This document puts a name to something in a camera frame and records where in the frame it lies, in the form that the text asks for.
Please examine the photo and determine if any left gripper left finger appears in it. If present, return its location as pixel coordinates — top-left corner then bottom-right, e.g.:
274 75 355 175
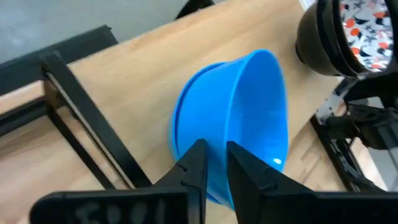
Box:
29 138 209 224

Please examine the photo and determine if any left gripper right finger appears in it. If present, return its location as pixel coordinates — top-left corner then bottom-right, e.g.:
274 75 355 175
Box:
226 141 398 224

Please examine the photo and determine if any floral patterned ceramic mini bowl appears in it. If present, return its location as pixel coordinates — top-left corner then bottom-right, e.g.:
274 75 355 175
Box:
294 0 398 78

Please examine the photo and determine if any blue plastic mini bowl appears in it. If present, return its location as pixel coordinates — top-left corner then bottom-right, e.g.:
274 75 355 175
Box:
169 49 289 210

